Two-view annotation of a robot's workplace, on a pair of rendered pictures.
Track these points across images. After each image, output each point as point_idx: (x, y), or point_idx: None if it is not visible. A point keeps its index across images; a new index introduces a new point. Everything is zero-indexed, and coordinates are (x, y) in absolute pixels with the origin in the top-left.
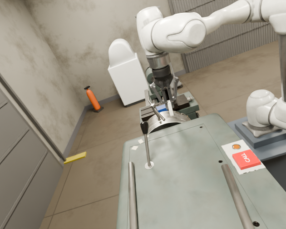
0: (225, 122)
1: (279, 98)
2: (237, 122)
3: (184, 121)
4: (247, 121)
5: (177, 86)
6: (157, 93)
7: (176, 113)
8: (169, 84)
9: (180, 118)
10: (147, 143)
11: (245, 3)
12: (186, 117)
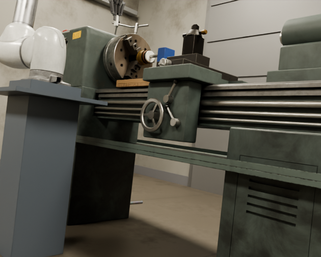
0: (79, 27)
1: (33, 29)
2: (77, 87)
3: (113, 38)
4: (62, 82)
5: (109, 3)
6: (120, 8)
7: (123, 35)
8: (113, 2)
9: (117, 36)
10: (114, 31)
11: None
12: (115, 39)
